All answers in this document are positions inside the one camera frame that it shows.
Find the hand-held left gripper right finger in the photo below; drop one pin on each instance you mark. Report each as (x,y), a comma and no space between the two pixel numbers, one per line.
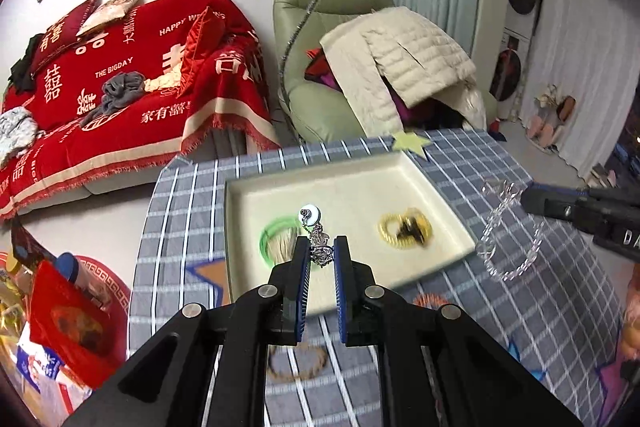
(341,292)

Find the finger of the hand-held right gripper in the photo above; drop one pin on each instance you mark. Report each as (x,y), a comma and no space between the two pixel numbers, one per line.
(550,207)
(560,188)

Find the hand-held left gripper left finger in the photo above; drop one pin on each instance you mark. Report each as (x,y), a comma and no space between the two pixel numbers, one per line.
(299,297)

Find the gold hair clip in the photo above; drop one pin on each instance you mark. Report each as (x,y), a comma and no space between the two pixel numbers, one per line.
(284,249)

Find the green translucent bangle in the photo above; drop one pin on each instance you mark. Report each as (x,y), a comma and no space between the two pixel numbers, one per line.
(264,237)

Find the black claw clip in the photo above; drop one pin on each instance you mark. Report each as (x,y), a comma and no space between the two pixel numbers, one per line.
(407,227)

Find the white shallow tray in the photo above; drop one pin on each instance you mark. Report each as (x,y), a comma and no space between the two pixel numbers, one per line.
(350,187)

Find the person's right forearm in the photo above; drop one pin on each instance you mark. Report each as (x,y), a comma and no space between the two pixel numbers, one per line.
(632,332)

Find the pile of slippers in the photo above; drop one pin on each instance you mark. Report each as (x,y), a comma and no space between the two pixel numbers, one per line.
(547,122)

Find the orange star sticker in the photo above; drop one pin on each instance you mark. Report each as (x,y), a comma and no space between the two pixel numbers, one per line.
(210,277)

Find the white washing machine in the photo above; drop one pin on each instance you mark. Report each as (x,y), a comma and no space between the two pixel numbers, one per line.
(510,72)

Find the white sheer curtain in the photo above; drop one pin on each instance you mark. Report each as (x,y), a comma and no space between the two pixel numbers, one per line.
(585,57)

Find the pink star sticker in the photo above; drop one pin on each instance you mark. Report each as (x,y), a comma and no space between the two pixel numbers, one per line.
(615,382)

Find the blue star sticker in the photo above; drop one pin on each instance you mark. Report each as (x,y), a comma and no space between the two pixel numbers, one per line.
(520,357)

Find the pale green star sticker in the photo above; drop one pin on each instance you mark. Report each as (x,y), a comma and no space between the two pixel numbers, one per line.
(410,143)

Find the grey sofa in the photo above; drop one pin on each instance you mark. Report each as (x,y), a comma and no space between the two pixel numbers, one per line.
(125,181)

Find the cream quilted coat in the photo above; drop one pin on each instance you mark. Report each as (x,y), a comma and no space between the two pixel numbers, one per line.
(355,72)

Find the red and purple clothing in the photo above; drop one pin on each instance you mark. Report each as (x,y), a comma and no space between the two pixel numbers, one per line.
(322,72)

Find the blue lid jar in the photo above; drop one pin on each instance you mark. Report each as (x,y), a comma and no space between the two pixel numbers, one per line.
(75,269)

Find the red sofa with cover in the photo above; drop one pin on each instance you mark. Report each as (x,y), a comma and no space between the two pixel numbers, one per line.
(165,102)

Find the small red cushion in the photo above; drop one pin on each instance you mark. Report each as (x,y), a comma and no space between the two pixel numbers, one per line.
(205,47)

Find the blue packet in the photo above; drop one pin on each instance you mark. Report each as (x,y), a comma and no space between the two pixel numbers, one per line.
(37,359)

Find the grey clothing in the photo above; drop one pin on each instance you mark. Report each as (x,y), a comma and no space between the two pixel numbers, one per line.
(117,89)

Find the gooseneck phone holder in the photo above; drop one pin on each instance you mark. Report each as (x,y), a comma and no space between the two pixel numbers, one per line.
(305,17)

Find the white patterned clothing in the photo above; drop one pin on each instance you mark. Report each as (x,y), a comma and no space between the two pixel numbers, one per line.
(15,134)

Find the photo print pillow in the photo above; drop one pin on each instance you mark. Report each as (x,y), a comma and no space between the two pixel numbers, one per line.
(112,9)

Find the large red cushion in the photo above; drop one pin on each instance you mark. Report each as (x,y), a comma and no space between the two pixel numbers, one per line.
(60,32)

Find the black clothing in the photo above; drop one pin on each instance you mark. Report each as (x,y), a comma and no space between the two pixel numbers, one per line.
(25,62)

